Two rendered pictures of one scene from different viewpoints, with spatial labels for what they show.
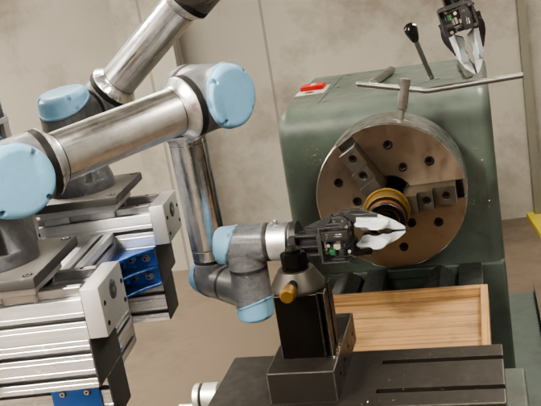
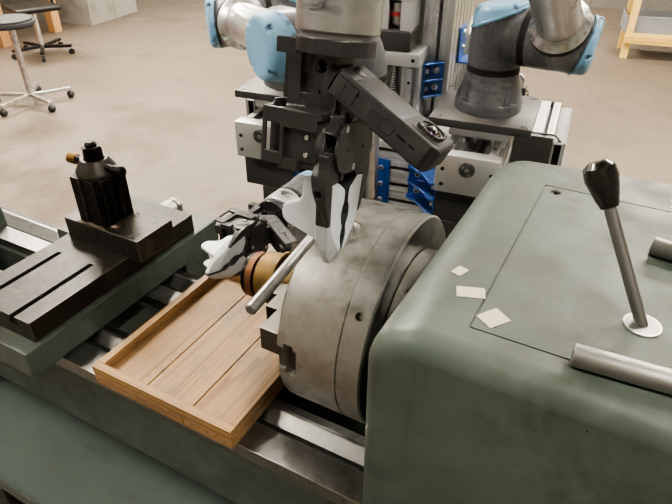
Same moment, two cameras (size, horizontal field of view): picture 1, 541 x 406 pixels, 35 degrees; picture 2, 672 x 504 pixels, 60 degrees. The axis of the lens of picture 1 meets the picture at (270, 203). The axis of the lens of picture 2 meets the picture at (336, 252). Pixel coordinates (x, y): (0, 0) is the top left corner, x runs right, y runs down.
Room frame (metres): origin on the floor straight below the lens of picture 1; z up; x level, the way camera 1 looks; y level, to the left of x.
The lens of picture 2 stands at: (1.90, -0.94, 1.64)
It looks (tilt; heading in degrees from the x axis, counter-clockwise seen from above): 34 degrees down; 104
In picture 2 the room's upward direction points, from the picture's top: straight up
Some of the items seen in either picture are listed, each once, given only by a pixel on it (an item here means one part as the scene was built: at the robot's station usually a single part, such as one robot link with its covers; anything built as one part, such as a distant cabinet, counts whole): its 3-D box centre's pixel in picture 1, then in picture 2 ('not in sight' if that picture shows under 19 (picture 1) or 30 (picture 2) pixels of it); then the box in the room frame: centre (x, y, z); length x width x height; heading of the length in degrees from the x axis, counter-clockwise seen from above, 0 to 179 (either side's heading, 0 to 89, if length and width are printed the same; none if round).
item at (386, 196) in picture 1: (386, 213); (276, 278); (1.63, -0.22, 1.08); 0.09 x 0.09 x 0.09; 77
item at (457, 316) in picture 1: (392, 329); (225, 340); (1.51, -0.19, 0.89); 0.36 x 0.30 x 0.04; 75
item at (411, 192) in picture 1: (433, 195); (286, 323); (1.68, -0.33, 1.08); 0.12 x 0.11 x 0.05; 75
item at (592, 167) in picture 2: (410, 32); (602, 183); (2.03, -0.39, 1.38); 0.04 x 0.03 x 0.05; 165
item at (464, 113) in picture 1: (398, 156); (650, 404); (2.17, -0.35, 1.06); 0.59 x 0.48 x 0.39; 165
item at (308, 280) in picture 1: (296, 277); (95, 164); (1.19, -0.02, 1.14); 0.08 x 0.08 x 0.03
